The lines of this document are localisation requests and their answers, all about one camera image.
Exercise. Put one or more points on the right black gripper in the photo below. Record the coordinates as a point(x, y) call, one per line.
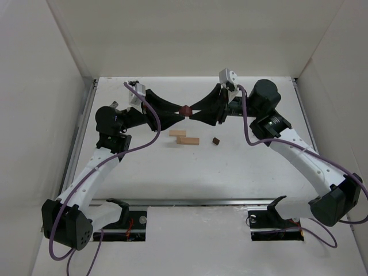
point(223, 106)

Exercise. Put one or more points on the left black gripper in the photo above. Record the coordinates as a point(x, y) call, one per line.
point(148, 112)

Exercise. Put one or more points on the reddish brown small block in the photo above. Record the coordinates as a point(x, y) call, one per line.
point(185, 111)

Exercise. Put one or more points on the thin wood block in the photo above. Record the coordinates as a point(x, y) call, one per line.
point(177, 133)

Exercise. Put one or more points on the dark brown small block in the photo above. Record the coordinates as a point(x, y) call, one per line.
point(216, 141)

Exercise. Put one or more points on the large light wood block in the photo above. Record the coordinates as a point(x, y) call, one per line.
point(188, 140)

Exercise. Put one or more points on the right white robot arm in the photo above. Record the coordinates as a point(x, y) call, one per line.
point(337, 190)

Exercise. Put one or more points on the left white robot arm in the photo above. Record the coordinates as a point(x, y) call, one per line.
point(69, 219)

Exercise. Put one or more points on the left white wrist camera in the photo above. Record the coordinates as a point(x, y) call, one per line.
point(139, 89)

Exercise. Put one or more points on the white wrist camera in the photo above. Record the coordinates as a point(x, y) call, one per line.
point(139, 89)
point(229, 80)

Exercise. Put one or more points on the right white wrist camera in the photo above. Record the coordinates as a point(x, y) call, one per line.
point(229, 80)

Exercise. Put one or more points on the aluminium left rail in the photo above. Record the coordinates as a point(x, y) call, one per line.
point(78, 135)

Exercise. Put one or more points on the aluminium rail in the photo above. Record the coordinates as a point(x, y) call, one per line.
point(310, 133)
point(197, 202)
point(78, 135)

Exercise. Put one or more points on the aluminium right rail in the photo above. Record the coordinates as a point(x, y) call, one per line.
point(310, 133)

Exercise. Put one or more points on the aluminium front rail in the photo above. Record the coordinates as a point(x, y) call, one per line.
point(197, 202)

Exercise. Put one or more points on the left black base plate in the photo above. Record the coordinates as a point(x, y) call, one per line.
point(133, 230)

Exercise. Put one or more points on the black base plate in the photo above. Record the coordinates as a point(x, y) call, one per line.
point(268, 226)
point(133, 230)

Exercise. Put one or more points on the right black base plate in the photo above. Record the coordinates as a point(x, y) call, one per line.
point(268, 226)

